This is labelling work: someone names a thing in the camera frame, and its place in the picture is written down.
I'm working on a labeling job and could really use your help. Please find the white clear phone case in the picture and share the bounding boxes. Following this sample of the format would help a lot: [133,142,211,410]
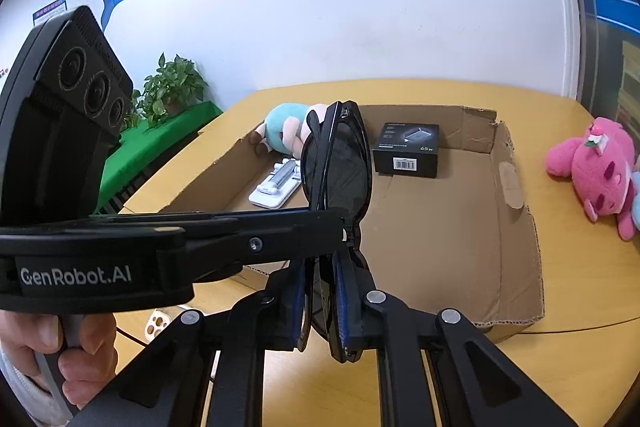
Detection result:
[144,309,171,343]

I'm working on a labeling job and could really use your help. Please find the grey folding phone stand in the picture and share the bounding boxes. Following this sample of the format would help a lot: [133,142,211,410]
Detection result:
[248,158,302,210]

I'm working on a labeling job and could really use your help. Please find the black sunglasses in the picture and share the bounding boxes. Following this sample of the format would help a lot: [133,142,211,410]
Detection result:
[302,101,372,363]

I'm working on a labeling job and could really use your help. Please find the black UGREEN charger box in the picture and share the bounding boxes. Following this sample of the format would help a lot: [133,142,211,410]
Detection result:
[373,122,439,179]

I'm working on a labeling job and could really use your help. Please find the person white sleeve forearm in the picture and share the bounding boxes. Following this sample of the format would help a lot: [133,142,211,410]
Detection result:
[1,351,68,426]

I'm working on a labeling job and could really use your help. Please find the person left hand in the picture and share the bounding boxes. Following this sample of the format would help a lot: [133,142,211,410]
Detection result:
[1,311,118,407]

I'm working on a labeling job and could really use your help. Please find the green cloth covered table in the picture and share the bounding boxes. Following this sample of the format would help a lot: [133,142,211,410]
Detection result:
[96,101,222,213]

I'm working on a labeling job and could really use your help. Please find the pig plush in teal shirt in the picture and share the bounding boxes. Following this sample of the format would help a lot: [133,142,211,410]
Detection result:
[250,103,328,159]

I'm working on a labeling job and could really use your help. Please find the green potted plant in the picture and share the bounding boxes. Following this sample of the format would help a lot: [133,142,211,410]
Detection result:
[122,54,207,130]

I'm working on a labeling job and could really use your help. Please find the pink bear plush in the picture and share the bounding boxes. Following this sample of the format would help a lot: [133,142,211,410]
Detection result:
[546,117,639,241]

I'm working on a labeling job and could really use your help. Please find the blue plush with red collar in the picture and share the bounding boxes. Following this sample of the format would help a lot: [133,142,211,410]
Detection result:
[631,171,640,231]

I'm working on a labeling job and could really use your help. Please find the left gripper black camera box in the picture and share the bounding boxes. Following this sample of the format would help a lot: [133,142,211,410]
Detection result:
[1,5,132,227]

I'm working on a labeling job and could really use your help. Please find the blue wall poster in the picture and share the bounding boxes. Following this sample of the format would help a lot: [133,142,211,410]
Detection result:
[32,0,67,26]

